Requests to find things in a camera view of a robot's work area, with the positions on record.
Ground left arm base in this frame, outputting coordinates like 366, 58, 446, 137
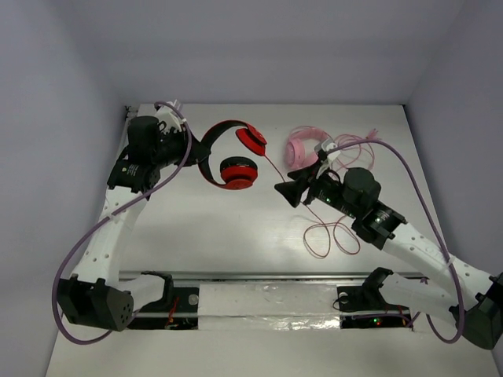
127, 271, 200, 331

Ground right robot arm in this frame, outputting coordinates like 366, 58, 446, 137
274, 163, 502, 350

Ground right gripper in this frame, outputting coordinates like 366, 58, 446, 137
274, 159, 360, 219

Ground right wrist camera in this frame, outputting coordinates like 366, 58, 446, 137
314, 138, 340, 177

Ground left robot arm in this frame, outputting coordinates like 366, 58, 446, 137
51, 112, 208, 345

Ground red black headphones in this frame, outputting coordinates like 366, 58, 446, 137
198, 119, 267, 191

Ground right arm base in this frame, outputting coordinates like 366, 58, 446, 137
332, 268, 417, 330

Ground pink headphones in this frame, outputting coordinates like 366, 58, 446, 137
285, 126, 333, 170

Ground pink headphone cable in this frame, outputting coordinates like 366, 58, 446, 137
325, 128, 381, 178

